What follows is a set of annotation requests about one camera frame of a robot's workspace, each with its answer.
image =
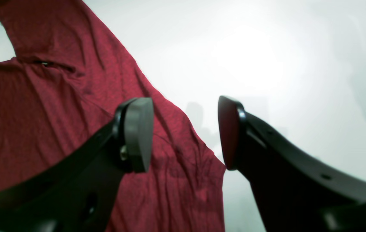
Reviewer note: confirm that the dark red long-sleeve shirt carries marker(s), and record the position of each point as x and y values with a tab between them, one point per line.
69	75

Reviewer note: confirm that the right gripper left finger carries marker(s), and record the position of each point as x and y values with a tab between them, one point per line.
78	193

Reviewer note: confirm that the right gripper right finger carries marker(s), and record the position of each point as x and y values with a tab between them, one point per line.
294	192

